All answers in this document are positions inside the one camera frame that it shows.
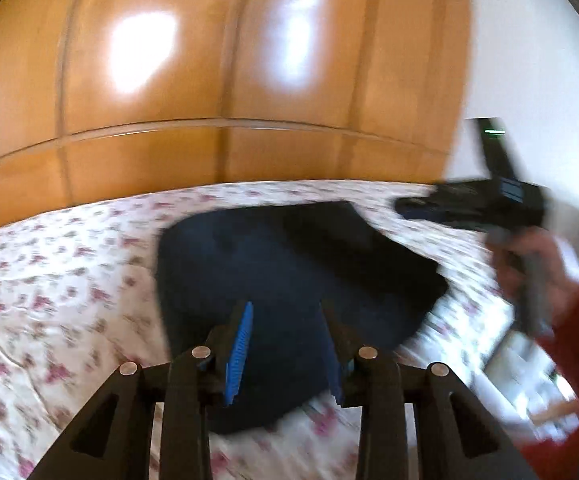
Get person's right hand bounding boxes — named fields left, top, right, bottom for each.
left=486, top=226, right=579, bottom=322

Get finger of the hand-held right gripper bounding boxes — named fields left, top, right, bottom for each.
left=393, top=186, right=471, bottom=229

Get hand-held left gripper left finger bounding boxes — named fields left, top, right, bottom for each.
left=28, top=301, right=255, bottom=480

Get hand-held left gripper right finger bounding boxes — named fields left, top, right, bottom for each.
left=321, top=304, right=541, bottom=480

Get black pants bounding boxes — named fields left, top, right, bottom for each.
left=156, top=201, right=451, bottom=435

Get floral bedsheet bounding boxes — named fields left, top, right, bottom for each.
left=0, top=179, right=523, bottom=480

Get wooden wardrobe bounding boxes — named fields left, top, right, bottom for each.
left=0, top=0, right=474, bottom=241

